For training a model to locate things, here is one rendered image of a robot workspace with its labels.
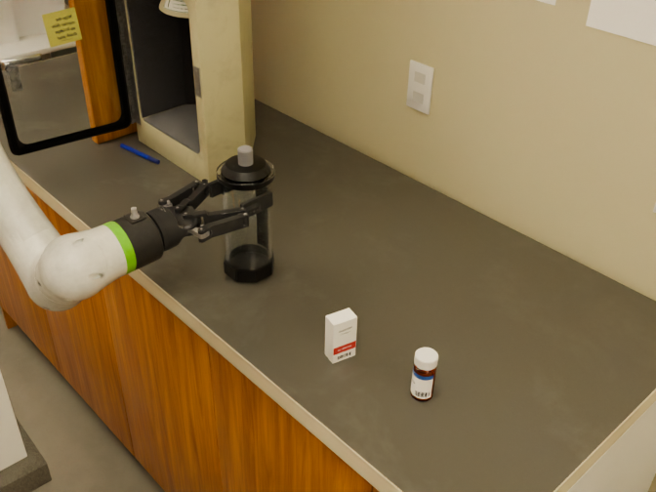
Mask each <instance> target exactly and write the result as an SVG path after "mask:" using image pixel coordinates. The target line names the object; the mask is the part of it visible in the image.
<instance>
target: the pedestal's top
mask: <svg viewBox="0 0 656 492"><path fill-rule="evenodd" d="M15 417H16V416H15ZM16 420H17V423H18V427H19V430H20V435H21V438H22V441H23V445H24V448H25V451H26V454H27V457H25V458H23V459H22V460H20V461H18V462H16V463H14V464H12V465H10V466H8V467H7V468H5V469H3V470H1V471H0V492H31V491H33V490H35V489H37V488H39V487H40V486H42V485H44V484H46V483H48V482H49V481H51V480H52V478H51V474H50V471H49V468H48V464H47V462H46V461H45V459H44V458H43V456H42V455H41V453H40V452H39V450H38V449H37V447H36V446H35V444H34V443H33V441H32V440H31V438H30V437H29V436H28V434H27V433H26V431H25V430H24V428H23V427H22V425H21V423H20V422H19V420H18V419H17V417H16Z"/></svg>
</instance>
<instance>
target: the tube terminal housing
mask: <svg viewBox="0 0 656 492"><path fill-rule="evenodd" d="M124 1H125V9H126V16H127V23H128V30H129V38H130V45H131V53H132V60H133V68H134V74H135V82H136V89H137V97H138V104H139V112H140V118H141V125H140V124H139V123H137V122H136V123H137V130H138V137H139V141H140V142H142V143H143V144H145V145H147V146H148V147H150V148H151V149H153V150H154V151H156V152H157V153H159V154H161V155H162V156H164V157H165V158H167V159H168V160H170V161H171V162H173V163H174V164H176V165H177V166H179V167H180V168H182V169H183V170H185V171H187V172H188V173H190V174H191V175H193V176H194V177H195V178H196V179H198V180H199V181H201V182H202V180H204V179H206V180H208V183H210V182H212V181H214V180H216V179H217V168H218V166H219V165H220V164H221V163H223V162H224V161H226V160H228V159H229V158H230V157H231V156H234V155H237V149H238V148H239V147H240V146H242V145H249V146H251V147H253V145H254V141H255V137H256V122H255V96H254V69H253V44H252V18H251V0H183V1H184V2H185V3H186V5H187V9H188V18H189V30H190V42H191V52H192V64H193V65H194V66H196V67H198V68H199V72H200V84H201V97H202V99H200V98H199V97H197V96H196V95H195V98H196V110H197V121H198V133H199V144H200V152H199V153H198V154H197V153H195V152H193V151H192V150H190V149H189V148H187V147H185V146H184V145H182V144H180V143H178V142H177V141H175V140H173V139H172V138H170V137H169V136H167V135H165V134H164V133H162V132H161V131H159V130H157V129H156V128H154V127H152V126H151V125H149V124H148V123H146V122H144V119H143V118H142V115H141V109H140V101H139V94H138V86H137V79H136V71H135V64H134V57H133V49H132V42H131V34H130V27H129V20H128V12H127V5H126V0H124Z"/></svg>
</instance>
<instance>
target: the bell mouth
mask: <svg viewBox="0 0 656 492"><path fill-rule="evenodd" d="M159 10H160V11H161V12H163V13H164V14H166V15H169V16H173V17H177V18H184V19H188V9H187V5H186V3H185V2H184V1H183V0H161V1H160V4H159Z"/></svg>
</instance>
